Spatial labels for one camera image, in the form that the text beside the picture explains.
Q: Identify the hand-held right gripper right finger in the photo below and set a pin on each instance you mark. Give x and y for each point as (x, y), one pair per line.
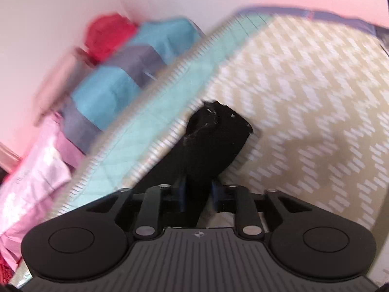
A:
(215, 194)

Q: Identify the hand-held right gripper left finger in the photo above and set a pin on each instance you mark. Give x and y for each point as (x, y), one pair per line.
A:
(182, 194)

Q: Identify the black pants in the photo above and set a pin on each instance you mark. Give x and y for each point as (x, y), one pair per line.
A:
(212, 146)

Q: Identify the beige teal patterned bed blanket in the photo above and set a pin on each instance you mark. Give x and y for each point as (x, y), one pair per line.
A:
(304, 112)

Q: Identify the teal grey striped bedding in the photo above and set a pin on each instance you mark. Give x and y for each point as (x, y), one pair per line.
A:
(121, 79)

